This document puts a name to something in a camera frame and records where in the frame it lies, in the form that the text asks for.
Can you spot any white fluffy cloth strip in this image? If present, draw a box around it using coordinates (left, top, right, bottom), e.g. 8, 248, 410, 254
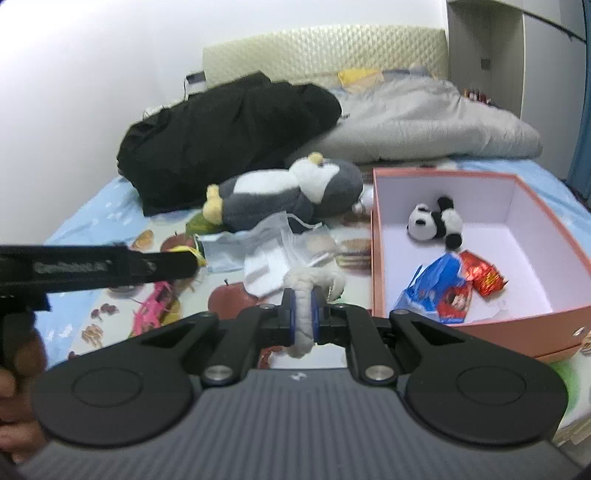
283, 268, 346, 361

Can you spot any grey quilt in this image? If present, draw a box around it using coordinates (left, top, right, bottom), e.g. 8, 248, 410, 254
314, 76, 543, 164

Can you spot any yellow pillow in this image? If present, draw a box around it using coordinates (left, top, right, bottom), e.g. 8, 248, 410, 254
338, 68, 384, 86

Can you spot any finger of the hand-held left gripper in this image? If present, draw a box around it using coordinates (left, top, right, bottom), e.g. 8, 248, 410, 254
134, 251, 199, 283

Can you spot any person's left hand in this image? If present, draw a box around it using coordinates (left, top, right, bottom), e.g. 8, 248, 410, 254
0, 330, 49, 462

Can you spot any black jacket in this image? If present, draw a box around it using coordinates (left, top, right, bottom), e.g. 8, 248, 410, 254
116, 71, 342, 217

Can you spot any blue curtain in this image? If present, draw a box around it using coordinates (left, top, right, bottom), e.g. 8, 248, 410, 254
566, 106, 591, 204

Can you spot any cream quilted headboard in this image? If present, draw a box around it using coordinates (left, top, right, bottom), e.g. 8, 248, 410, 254
202, 25, 448, 88

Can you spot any light blue face mask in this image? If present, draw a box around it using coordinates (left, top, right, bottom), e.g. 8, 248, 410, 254
201, 233, 259, 273

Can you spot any group of cosmetic bottles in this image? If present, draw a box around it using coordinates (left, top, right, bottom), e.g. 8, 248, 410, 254
463, 88, 497, 107

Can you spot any blue plastic snack bag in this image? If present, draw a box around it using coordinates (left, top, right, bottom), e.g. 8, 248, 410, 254
392, 253, 474, 324

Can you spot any clear plastic bag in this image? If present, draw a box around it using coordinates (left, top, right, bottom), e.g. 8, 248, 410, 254
252, 210, 338, 268

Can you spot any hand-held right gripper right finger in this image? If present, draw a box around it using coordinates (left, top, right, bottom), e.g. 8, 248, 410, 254
311, 288, 467, 386

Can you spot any white light bulb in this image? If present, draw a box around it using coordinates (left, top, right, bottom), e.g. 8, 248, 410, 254
355, 185, 374, 215

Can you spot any grey white wardrobe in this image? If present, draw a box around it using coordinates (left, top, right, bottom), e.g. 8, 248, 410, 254
445, 0, 591, 121

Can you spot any small panda plush toy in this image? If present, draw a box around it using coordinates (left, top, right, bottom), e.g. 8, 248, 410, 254
406, 196, 464, 250

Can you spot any pink cardboard box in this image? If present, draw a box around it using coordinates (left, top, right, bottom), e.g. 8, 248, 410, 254
370, 167, 591, 361

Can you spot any grey blue pillow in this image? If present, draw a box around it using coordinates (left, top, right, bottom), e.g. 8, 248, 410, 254
381, 67, 430, 81

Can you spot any red foil packet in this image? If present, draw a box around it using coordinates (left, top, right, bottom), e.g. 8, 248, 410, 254
459, 250, 509, 297

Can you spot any grey penguin plush toy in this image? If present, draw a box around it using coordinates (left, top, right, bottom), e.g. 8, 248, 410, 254
203, 152, 365, 234

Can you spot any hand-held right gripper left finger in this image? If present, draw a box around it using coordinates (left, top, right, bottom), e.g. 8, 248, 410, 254
139, 288, 296, 386

